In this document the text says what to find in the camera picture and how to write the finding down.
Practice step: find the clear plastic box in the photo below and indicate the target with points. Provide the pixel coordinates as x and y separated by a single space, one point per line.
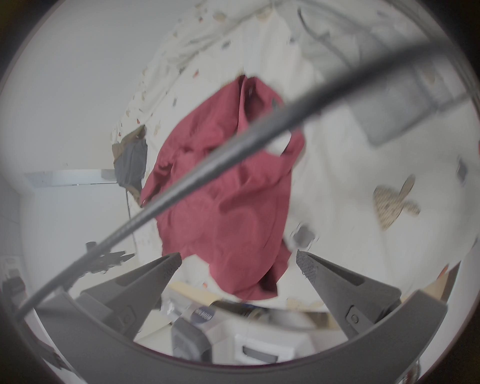
386 116

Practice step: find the red shirt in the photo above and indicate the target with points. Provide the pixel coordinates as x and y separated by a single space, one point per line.
225 225

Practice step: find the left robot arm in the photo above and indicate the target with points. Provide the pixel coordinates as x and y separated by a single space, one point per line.
90 264

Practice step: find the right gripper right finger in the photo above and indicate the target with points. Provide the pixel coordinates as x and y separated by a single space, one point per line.
348 298

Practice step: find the brown garment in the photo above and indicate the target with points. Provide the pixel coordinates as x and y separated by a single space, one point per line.
118 149

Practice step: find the white printed quilt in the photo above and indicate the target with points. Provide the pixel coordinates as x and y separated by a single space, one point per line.
195 37

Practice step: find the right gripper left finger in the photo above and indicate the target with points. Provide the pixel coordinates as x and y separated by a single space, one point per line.
138 298

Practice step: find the grey garment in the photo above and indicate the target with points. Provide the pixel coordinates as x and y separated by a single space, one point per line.
131 161

